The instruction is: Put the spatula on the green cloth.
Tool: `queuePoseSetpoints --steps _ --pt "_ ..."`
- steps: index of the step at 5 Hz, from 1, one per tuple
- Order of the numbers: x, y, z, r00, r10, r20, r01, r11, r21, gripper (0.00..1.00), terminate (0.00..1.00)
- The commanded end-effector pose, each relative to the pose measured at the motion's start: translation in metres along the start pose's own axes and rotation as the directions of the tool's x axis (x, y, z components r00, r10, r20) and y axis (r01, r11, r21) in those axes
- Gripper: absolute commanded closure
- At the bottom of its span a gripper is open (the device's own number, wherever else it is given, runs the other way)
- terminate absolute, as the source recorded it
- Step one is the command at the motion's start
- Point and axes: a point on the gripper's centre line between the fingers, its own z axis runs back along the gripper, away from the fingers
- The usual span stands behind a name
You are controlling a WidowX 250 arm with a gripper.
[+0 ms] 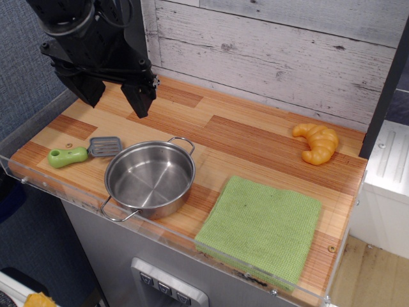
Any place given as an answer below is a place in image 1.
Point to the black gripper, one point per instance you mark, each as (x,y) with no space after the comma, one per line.
(88,43)

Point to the green handled grey spatula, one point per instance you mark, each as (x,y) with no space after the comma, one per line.
(98,147)

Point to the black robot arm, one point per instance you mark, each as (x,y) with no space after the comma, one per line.
(94,42)

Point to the green knitted cloth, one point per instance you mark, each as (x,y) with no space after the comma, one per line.
(264,231)

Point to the stainless steel pot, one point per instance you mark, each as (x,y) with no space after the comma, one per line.
(152,179)

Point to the grey toy fridge cabinet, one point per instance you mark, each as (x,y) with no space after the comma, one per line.
(110,247)

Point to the silver dispenser button panel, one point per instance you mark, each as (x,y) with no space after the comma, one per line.
(174,291)

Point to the orange plastic croissant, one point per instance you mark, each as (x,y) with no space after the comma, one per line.
(322,142)

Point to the yellow object bottom left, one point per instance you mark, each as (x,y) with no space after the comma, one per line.
(39,300)

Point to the white side cabinet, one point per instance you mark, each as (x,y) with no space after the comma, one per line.
(380,217)

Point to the clear acrylic guard rail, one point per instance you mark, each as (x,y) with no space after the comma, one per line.
(233,136)

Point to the dark right vertical post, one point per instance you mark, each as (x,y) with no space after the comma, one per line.
(387,93)

